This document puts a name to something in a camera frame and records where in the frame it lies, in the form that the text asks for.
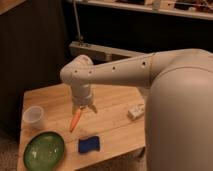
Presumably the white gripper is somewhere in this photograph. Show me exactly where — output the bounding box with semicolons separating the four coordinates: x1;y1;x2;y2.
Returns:
71;84;98;115

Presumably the orange pepper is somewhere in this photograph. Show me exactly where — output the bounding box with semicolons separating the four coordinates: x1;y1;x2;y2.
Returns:
70;109;82;132

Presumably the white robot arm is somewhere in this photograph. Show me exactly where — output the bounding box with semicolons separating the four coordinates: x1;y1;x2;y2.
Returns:
60;49;213;171

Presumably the blue sponge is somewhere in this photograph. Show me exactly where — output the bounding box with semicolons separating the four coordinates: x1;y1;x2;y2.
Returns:
78;136;100;154

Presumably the wooden table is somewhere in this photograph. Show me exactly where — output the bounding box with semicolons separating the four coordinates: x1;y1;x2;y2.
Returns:
23;84;145;171

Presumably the white packaged item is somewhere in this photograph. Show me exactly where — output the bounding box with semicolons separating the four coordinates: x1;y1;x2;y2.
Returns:
127;104;145;120

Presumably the green glass bowl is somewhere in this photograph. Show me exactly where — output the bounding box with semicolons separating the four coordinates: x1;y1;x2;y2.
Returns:
23;131;65;171

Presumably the metal pole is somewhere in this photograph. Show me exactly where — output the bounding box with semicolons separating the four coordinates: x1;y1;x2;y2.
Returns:
73;0;83;46

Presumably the background shelf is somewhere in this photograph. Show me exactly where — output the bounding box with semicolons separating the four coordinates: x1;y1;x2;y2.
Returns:
66;0;213;21

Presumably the grey metal rail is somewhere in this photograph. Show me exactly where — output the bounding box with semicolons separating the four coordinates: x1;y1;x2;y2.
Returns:
69;41;142;62

